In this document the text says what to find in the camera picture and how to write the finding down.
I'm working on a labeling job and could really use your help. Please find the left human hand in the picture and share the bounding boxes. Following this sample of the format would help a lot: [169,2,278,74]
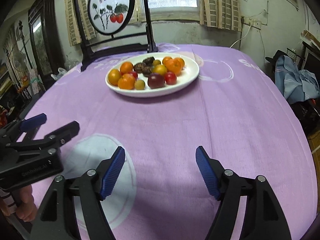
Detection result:
[15,185,37,222]

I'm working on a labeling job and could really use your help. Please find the red cherry tomato on plate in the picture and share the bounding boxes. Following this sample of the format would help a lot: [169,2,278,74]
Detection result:
[164,72,177,85]

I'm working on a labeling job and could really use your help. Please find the round painted screen stand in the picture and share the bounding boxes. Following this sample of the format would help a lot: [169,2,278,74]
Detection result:
[73,0,158,72]

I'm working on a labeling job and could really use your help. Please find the white plastic bag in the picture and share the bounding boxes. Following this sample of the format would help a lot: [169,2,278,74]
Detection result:
[51,68,67,81]

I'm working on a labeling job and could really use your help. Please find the orange tangerine on plate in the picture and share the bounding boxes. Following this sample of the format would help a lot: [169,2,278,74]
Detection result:
[118,73,136,90]

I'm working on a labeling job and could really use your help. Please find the yellow-orange round fruit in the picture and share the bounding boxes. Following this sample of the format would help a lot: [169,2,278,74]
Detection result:
[107,69,122,86]

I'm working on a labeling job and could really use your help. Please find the left beige curtain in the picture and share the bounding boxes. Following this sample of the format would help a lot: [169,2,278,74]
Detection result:
[65,0,96,47]

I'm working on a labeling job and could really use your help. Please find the beige curtain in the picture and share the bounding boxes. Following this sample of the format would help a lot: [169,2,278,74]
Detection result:
[199,0,241,31]
[65,0,96,47]

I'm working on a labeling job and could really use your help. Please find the orange tangerine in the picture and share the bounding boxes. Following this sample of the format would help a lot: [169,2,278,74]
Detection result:
[119,61,133,74]
[118,73,136,90]

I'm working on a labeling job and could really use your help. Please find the white power cable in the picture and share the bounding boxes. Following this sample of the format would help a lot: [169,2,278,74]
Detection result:
[229,23,252,49]

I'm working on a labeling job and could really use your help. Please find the dark purple plum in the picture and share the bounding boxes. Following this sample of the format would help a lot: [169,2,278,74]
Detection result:
[148,73,165,89]

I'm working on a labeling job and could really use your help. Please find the dark framed mirror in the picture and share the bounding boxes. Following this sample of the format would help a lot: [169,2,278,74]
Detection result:
[28,0,63,77]

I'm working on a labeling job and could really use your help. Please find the red cherry tomato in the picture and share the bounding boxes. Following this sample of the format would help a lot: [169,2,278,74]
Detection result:
[129,71,138,79]
[164,72,177,85]

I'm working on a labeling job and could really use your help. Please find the small yellow-green fruit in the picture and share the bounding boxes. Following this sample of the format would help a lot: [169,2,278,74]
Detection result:
[135,80,145,90]

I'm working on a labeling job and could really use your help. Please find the small orange kumquat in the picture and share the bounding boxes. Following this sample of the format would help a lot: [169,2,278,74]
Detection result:
[162,56,172,65]

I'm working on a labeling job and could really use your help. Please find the white wall socket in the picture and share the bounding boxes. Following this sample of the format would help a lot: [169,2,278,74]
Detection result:
[242,17,261,30]

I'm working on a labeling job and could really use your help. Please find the large tangerine plate right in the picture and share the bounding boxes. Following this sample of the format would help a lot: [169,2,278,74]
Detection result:
[164,59,182,76]

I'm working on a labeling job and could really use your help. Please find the small orange fruit behind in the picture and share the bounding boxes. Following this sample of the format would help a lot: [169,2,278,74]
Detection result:
[175,57,185,68]

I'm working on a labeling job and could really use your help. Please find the white oval plate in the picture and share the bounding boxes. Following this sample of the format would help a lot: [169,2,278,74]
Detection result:
[106,52,200,98]

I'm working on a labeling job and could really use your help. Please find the greenish-yellow round fruit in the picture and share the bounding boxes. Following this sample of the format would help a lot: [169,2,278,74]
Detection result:
[152,64,168,76]

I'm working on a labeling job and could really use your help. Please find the purple tablecloth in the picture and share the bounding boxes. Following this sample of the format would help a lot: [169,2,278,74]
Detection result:
[28,44,318,239]

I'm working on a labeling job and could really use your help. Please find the blue cloth pile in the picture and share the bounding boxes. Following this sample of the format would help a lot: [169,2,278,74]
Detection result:
[274,55,319,104]

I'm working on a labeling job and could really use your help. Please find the right beige curtain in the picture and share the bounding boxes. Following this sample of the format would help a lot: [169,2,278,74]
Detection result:
[199,0,241,31]

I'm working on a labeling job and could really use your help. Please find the small green-brown fruit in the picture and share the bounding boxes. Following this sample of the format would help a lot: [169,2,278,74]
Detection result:
[152,60,161,67]

